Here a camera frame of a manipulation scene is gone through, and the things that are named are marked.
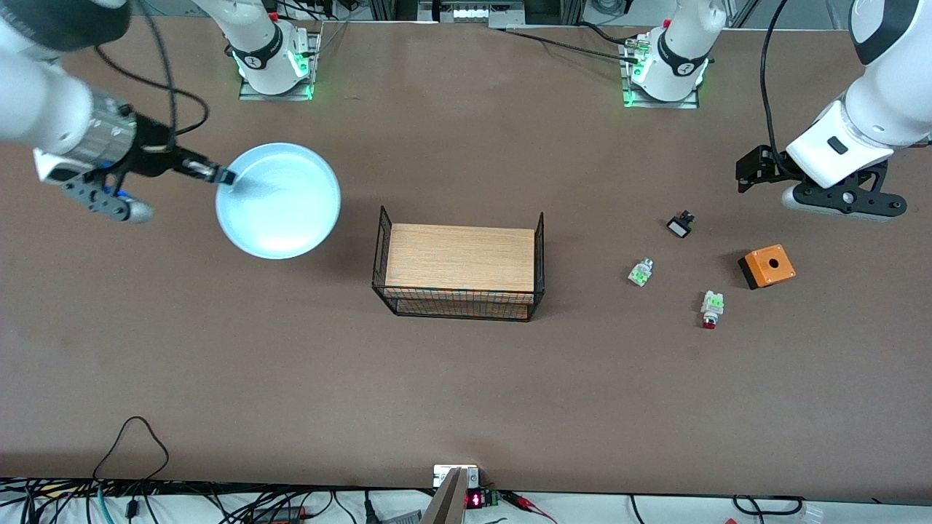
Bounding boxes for light blue round plate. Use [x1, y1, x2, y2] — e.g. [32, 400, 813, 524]
[216, 143, 341, 260]

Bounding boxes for red push button switch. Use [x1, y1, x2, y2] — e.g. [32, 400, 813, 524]
[700, 290, 725, 330]

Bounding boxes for black power adapter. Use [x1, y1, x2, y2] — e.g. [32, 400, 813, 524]
[251, 506, 307, 524]

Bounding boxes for red clip leads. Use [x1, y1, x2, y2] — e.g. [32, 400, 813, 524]
[502, 491, 556, 524]

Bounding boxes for grey slanted pole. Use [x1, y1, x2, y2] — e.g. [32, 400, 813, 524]
[421, 467, 467, 524]

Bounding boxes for orange button enclosure box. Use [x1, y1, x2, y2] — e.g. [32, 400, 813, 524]
[738, 245, 797, 290]

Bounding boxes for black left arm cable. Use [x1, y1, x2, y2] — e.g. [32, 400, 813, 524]
[759, 0, 791, 157]

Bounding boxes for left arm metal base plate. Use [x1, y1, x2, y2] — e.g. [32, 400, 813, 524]
[619, 36, 701, 110]

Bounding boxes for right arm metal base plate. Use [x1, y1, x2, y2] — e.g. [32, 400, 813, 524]
[239, 31, 323, 101]

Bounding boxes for black cable to arm base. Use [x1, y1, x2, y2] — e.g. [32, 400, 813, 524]
[502, 22, 641, 63]

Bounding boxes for black looped table cable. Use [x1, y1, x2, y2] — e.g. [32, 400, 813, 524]
[92, 416, 170, 481]

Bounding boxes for black wire rack wooden top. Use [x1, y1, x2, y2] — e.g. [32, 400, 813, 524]
[371, 206, 545, 322]

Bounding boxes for black coiled thin cable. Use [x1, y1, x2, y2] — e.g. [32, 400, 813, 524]
[734, 495, 805, 516]

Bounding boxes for silver metal bracket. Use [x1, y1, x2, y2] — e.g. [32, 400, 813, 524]
[433, 464, 480, 488]

